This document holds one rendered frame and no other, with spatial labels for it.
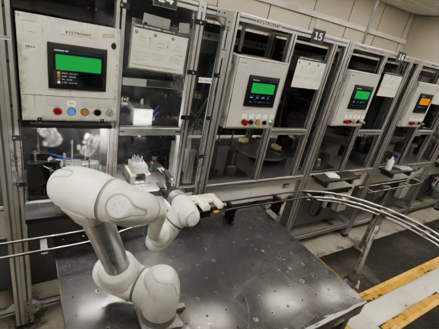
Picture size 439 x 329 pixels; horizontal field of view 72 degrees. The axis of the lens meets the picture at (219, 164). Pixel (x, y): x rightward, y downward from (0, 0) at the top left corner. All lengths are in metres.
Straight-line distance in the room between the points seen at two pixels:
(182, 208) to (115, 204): 0.59
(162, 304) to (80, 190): 0.66
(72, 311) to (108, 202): 0.84
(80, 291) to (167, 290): 0.49
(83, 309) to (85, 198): 0.79
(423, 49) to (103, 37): 9.09
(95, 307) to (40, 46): 1.18
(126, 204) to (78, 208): 0.16
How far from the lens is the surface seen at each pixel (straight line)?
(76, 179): 0.95
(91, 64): 1.61
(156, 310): 1.42
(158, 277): 1.35
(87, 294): 1.67
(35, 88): 1.63
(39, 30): 1.60
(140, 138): 2.01
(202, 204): 1.98
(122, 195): 0.85
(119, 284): 1.40
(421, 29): 10.16
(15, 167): 1.79
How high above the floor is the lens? 1.91
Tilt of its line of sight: 23 degrees down
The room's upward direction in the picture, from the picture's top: 12 degrees clockwise
